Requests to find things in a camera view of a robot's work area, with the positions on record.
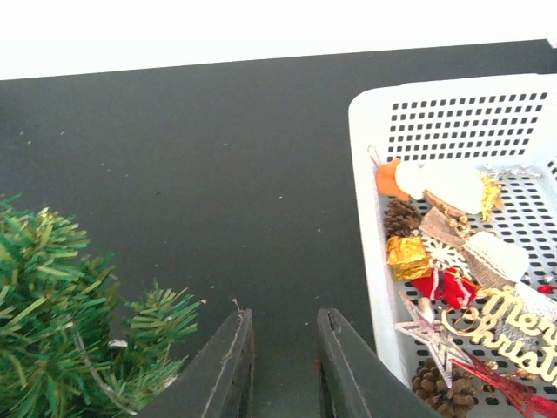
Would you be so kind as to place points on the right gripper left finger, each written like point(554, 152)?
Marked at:
point(219, 380)

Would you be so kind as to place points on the red star tree topper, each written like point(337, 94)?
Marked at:
point(521, 396)

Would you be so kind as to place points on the wooden snowman ornament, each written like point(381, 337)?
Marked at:
point(455, 183)

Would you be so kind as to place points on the white plastic basket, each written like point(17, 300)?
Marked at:
point(505, 127)

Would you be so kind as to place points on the white snowflake ornament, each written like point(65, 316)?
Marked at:
point(444, 256)

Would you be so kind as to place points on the burlap lace bow ornament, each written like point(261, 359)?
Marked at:
point(493, 262)

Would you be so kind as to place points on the pine cone ornament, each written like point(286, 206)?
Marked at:
point(401, 219)
point(455, 401)

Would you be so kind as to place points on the red bell ornament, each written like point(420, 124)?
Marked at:
point(449, 285)

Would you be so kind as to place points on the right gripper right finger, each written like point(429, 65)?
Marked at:
point(353, 382)

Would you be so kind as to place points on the gold merry christmas sign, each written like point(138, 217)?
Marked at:
point(517, 322)

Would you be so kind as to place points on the silver star ornament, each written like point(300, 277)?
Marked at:
point(434, 336)

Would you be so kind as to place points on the small green christmas tree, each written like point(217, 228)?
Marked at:
point(58, 356)

